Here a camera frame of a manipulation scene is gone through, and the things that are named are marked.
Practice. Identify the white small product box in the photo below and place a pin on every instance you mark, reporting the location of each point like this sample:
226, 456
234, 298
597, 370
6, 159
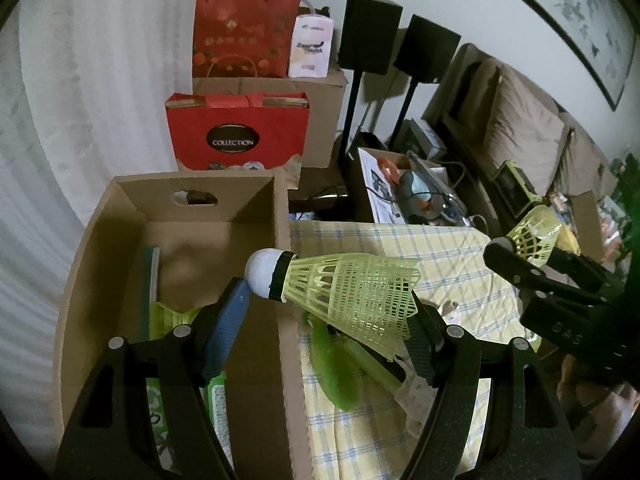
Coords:
311, 46

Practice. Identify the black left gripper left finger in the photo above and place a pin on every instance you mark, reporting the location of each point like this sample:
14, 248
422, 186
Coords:
109, 434

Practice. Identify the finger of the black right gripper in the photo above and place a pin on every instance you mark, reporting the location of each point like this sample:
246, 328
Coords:
584, 271
500, 257

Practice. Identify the black speaker on stand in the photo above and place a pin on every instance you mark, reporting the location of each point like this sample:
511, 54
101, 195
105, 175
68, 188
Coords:
367, 42
424, 55

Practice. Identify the yellow plaid table cloth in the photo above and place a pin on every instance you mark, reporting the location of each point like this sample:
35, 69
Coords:
371, 442

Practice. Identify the framed wall painting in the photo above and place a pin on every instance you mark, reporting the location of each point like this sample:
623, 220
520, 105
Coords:
601, 35

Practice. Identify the white floral cloth bag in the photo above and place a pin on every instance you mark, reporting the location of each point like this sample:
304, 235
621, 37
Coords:
426, 359

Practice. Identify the red collection gift bag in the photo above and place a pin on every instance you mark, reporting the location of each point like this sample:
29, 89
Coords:
256, 130

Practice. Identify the box of cluttered items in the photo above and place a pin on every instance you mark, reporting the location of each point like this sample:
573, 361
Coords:
406, 189

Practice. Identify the white curtain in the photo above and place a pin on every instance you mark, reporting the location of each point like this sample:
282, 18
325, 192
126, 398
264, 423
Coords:
83, 87

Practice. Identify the red patterned paper bag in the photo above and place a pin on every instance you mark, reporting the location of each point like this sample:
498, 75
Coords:
243, 38

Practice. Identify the yellow cloth on sofa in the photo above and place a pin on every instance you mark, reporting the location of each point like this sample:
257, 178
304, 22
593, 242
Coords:
567, 241

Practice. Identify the large brown cardboard box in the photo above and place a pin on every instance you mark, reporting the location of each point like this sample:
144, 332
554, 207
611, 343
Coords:
325, 97

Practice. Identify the black right speaker on stand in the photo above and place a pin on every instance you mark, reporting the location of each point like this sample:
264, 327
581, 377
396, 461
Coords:
424, 55

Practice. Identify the person's right hand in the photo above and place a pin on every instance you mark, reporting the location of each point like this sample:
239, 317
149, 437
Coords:
597, 415

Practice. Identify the green framed black device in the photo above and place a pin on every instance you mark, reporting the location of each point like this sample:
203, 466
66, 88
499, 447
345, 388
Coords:
515, 189

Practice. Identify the yellow shuttlecock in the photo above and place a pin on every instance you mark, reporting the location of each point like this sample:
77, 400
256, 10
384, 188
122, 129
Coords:
367, 297
534, 236

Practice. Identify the black left speaker on stand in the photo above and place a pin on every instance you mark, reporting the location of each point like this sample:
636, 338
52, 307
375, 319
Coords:
367, 42

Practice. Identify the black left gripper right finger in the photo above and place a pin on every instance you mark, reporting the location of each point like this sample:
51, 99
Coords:
526, 435

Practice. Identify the green snack canister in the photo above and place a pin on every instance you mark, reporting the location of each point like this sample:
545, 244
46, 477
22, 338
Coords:
183, 432

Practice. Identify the open cardboard box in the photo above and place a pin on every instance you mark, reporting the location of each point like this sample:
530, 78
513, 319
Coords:
206, 224

